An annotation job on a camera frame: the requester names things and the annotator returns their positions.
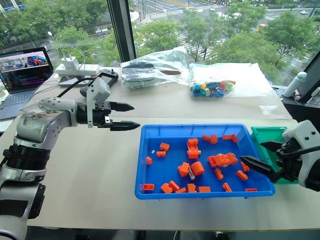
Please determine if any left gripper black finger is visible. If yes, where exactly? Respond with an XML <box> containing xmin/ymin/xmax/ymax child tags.
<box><xmin>109</xmin><ymin>121</ymin><xmax>141</xmax><ymax>132</ymax></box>
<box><xmin>109</xmin><ymin>101</ymin><xmax>135</xmax><ymax>113</ymax></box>

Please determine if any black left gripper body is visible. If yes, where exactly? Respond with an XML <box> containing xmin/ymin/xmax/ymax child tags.
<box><xmin>92</xmin><ymin>100</ymin><xmax>113</xmax><ymax>129</ymax></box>

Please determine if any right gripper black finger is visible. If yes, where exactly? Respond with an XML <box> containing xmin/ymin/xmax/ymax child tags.
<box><xmin>238</xmin><ymin>155</ymin><xmax>276</xmax><ymax>181</ymax></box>
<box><xmin>259</xmin><ymin>140</ymin><xmax>286</xmax><ymax>154</ymax></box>

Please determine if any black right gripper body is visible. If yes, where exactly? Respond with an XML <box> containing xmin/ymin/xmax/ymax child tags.
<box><xmin>268</xmin><ymin>138</ymin><xmax>303</xmax><ymax>184</ymax></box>

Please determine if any green plastic tray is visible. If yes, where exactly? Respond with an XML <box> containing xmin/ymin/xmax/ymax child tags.
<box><xmin>250</xmin><ymin>126</ymin><xmax>300</xmax><ymax>185</ymax></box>

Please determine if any bag of colourful bricks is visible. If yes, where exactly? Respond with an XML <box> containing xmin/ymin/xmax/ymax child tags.
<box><xmin>187</xmin><ymin>62</ymin><xmax>238</xmax><ymax>99</ymax></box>

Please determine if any black handheld game controller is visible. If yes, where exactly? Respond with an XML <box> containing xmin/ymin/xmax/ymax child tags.
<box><xmin>96</xmin><ymin>67</ymin><xmax>119</xmax><ymax>86</ymax></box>

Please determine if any dark round object in bag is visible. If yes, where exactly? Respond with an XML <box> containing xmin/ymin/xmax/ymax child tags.
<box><xmin>121</xmin><ymin>62</ymin><xmax>158</xmax><ymax>90</ymax></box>

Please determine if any black side cabinet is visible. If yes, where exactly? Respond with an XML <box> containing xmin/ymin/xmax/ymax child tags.
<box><xmin>271</xmin><ymin>84</ymin><xmax>320</xmax><ymax>126</ymax></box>

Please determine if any blue plastic tray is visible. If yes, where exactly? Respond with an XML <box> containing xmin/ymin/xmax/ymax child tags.
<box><xmin>134</xmin><ymin>123</ymin><xmax>276</xmax><ymax>200</ymax></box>

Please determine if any white power strip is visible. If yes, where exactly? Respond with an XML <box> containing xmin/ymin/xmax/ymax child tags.
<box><xmin>54</xmin><ymin>63</ymin><xmax>101</xmax><ymax>77</ymax></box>

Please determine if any brown flat item in bag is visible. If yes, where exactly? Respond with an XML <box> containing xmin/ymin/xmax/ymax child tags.
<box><xmin>159</xmin><ymin>69</ymin><xmax>183</xmax><ymax>76</ymax></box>

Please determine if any rounded orange block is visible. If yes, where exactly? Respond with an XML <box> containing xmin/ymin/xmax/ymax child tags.
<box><xmin>190</xmin><ymin>161</ymin><xmax>206</xmax><ymax>177</ymax></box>

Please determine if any white plug charger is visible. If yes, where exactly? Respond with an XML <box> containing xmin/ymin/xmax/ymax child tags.
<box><xmin>61</xmin><ymin>55</ymin><xmax>81</xmax><ymax>72</ymax></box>

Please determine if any white bottle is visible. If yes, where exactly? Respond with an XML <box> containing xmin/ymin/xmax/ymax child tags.
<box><xmin>282</xmin><ymin>71</ymin><xmax>308</xmax><ymax>99</ymax></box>

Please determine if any clear plastic bag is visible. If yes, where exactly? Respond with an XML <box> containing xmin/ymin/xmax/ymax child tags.
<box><xmin>120</xmin><ymin>46</ymin><xmax>192</xmax><ymax>92</ymax></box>

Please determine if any orange house-shaped block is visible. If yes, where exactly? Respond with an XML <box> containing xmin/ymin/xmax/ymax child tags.
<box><xmin>177</xmin><ymin>161</ymin><xmax>192</xmax><ymax>178</ymax></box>

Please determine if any open grey laptop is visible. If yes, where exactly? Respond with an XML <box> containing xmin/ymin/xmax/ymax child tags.
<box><xmin>0</xmin><ymin>46</ymin><xmax>54</xmax><ymax>121</ymax></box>

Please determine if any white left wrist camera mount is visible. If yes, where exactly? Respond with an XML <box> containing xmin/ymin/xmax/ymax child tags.
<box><xmin>86</xmin><ymin>76</ymin><xmax>112</xmax><ymax>129</ymax></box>

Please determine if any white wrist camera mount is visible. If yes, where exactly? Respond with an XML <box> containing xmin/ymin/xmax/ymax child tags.
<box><xmin>86</xmin><ymin>76</ymin><xmax>112</xmax><ymax>129</ymax></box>
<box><xmin>281</xmin><ymin>119</ymin><xmax>320</xmax><ymax>189</ymax></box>

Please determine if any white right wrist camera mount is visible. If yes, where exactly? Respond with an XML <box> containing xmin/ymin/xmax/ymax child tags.
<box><xmin>281</xmin><ymin>119</ymin><xmax>320</xmax><ymax>189</ymax></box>

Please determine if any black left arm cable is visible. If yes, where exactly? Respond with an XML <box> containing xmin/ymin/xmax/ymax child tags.
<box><xmin>56</xmin><ymin>77</ymin><xmax>97</xmax><ymax>99</ymax></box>

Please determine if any thin white charger cable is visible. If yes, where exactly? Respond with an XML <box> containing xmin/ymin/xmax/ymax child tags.
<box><xmin>59</xmin><ymin>43</ymin><xmax>86</xmax><ymax>66</ymax></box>

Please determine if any black window frame post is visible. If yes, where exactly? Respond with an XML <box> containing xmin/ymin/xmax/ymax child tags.
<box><xmin>106</xmin><ymin>0</ymin><xmax>137</xmax><ymax>64</ymax></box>

